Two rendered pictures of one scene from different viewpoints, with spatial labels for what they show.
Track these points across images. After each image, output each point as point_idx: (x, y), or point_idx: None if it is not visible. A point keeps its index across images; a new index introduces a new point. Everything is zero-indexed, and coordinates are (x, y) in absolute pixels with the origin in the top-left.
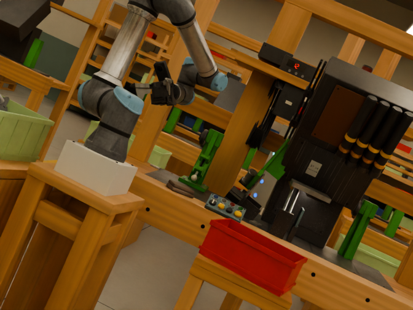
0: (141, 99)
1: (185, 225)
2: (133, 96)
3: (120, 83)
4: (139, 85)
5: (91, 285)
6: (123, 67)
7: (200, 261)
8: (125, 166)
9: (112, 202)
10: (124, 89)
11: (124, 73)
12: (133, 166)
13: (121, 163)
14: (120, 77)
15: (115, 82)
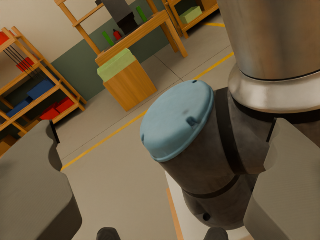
0: (146, 130)
1: None
2: (150, 105)
3: (234, 83)
4: (266, 155)
5: None
6: (223, 21)
7: None
8: (170, 192)
9: (169, 189)
10: (193, 95)
11: (235, 45)
12: (181, 227)
13: (180, 192)
14: (236, 60)
15: (231, 71)
